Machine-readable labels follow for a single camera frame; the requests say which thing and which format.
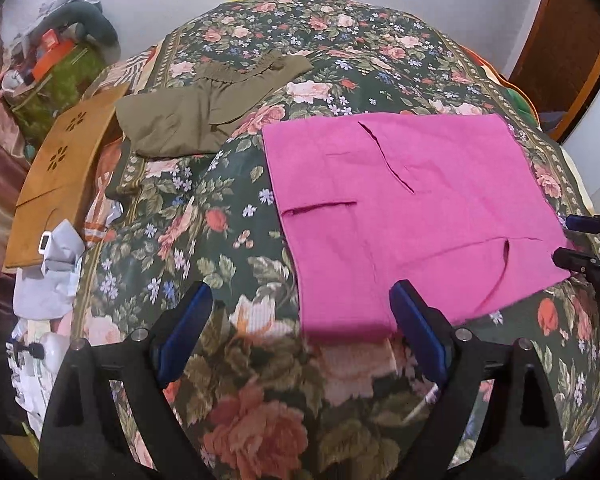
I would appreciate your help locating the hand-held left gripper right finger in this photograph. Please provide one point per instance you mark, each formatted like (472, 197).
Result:
(420, 332)

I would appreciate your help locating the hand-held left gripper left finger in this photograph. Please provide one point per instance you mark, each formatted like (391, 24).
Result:
(182, 332)

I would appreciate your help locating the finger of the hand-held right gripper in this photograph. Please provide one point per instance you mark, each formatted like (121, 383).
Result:
(587, 222)
(577, 258)

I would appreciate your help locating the pink pants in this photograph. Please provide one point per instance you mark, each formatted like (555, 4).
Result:
(405, 210)

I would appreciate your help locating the olive green pants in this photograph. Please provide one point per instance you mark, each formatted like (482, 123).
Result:
(180, 120)

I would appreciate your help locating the floral blanket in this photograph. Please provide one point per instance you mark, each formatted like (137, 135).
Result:
(240, 240)

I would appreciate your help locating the white cloth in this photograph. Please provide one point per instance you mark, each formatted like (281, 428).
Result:
(50, 280)

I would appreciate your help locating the colourful striped blanket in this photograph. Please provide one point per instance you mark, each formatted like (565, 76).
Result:
(512, 90)

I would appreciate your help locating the white printed fabric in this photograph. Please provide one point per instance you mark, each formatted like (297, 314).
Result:
(30, 375)

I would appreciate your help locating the white buckle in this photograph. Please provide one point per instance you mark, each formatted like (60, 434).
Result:
(46, 243)

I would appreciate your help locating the orange striped sheet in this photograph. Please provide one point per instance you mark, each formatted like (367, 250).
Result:
(105, 160)

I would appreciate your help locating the wooden door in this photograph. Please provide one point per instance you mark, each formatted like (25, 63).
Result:
(560, 35)

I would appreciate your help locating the green storage bag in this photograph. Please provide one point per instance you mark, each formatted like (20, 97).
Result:
(55, 90)

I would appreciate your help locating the orange box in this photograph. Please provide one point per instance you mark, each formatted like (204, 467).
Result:
(50, 55)

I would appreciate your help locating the grey plush pillow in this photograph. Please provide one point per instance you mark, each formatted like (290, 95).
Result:
(90, 22)

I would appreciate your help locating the pile of clothes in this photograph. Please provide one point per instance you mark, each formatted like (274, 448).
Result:
(35, 25)

